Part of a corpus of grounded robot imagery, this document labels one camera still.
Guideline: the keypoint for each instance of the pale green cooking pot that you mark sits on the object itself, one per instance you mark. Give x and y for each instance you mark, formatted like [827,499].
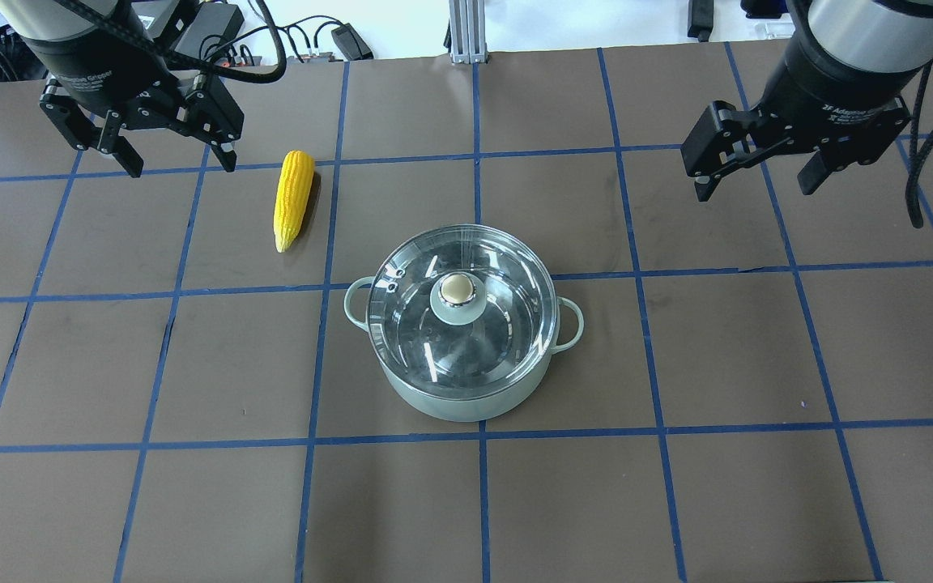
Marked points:
[466,356]

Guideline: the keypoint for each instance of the black power adapter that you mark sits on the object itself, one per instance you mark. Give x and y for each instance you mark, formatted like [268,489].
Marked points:
[350,44]

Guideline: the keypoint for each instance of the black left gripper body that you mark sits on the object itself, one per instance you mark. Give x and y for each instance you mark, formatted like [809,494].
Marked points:
[102,66]

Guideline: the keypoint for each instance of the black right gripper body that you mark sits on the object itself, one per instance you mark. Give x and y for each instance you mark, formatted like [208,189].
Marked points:
[843,85]

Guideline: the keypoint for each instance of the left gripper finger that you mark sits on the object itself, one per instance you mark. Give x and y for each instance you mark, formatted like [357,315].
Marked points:
[207,112]
[66,114]

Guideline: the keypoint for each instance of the glass pot lid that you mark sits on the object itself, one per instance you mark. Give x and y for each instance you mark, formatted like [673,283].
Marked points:
[461,304]

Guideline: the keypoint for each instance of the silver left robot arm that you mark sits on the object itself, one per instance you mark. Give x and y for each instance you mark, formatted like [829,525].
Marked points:
[49,20]

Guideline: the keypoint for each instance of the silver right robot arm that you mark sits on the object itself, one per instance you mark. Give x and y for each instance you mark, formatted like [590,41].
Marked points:
[885,36]

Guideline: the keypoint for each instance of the yellow corn cob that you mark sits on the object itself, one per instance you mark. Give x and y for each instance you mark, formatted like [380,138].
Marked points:
[291,198]

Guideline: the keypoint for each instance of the aluminium frame post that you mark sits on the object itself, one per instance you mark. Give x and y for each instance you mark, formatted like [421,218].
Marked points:
[466,32]

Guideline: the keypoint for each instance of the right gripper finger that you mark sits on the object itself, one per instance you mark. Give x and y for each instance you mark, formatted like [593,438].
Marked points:
[725,139]
[862,146]

